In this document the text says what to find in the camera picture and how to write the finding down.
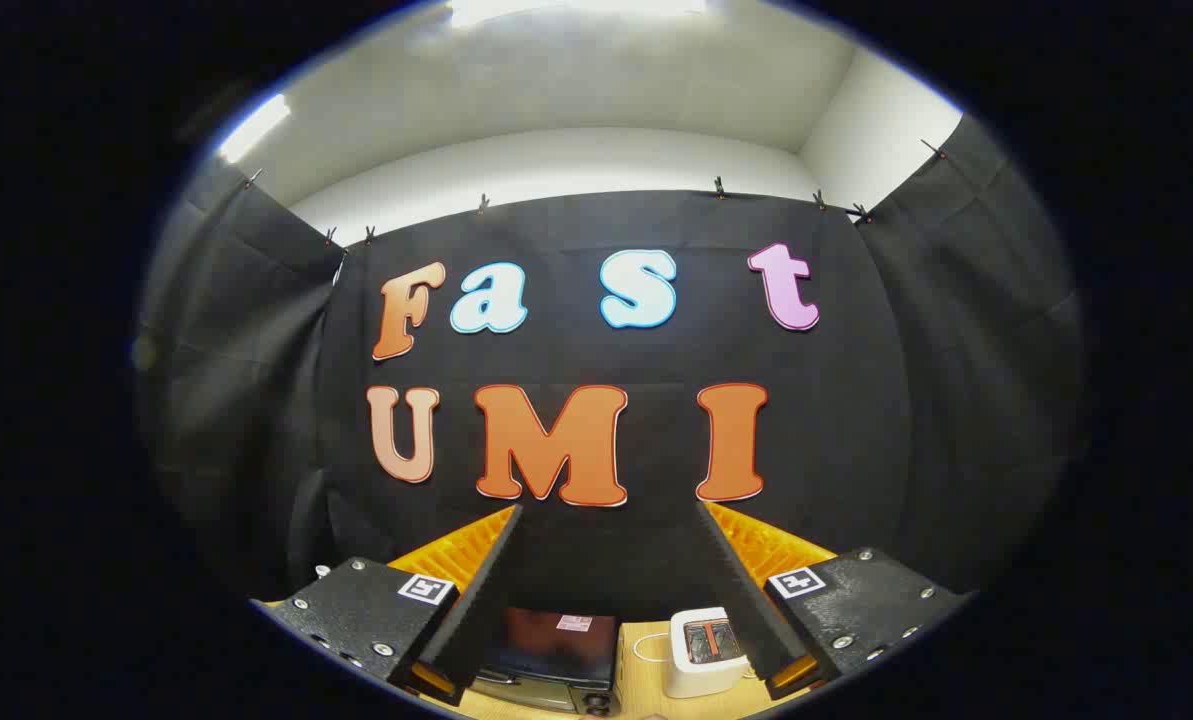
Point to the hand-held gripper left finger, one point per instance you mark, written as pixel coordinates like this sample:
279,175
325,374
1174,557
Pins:
486,600

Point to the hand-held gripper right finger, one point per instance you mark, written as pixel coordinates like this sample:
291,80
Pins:
741,600

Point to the black toaster oven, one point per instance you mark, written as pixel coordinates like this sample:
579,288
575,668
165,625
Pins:
546,650

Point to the white toaster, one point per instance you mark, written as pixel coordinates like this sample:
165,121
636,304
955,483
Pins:
691,675

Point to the row of black clips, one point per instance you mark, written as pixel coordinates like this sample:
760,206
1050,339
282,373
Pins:
719,187

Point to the ceiling light panel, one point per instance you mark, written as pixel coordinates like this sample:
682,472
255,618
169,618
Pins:
576,8
254,128

